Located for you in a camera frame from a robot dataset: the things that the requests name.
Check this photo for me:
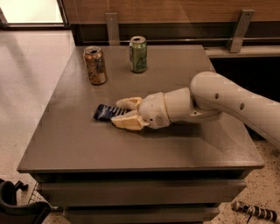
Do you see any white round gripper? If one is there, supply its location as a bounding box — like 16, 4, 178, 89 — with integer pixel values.
111, 92, 171, 130

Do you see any blue rxbar blueberry wrapper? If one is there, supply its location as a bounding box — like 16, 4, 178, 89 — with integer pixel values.
94, 104, 130, 121

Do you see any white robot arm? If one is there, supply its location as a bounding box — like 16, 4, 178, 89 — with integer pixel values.
111, 71, 280, 148

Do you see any green soda can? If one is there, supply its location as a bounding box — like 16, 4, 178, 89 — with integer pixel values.
129, 36, 147, 73

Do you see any brown soda can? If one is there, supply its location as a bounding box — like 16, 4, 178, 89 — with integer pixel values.
83, 46, 107, 85

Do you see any grey drawer cabinet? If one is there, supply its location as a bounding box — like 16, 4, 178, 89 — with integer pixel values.
18, 45, 263, 224

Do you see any black white striped tool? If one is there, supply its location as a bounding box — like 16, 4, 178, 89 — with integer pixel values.
231, 200, 280, 224

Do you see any black chair base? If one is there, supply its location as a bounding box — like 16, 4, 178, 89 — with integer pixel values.
0, 179, 51, 224

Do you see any left metal wall bracket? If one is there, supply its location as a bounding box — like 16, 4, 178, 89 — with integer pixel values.
105, 12, 120, 46

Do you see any metal wall bracket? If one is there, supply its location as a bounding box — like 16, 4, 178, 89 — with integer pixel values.
227, 10, 255, 53
105, 12, 120, 46

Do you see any right metal wall bracket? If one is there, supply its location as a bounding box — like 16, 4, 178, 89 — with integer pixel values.
227, 10, 255, 53

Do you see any wire mesh basket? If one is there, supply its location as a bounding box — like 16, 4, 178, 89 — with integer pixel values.
28, 182, 46, 204

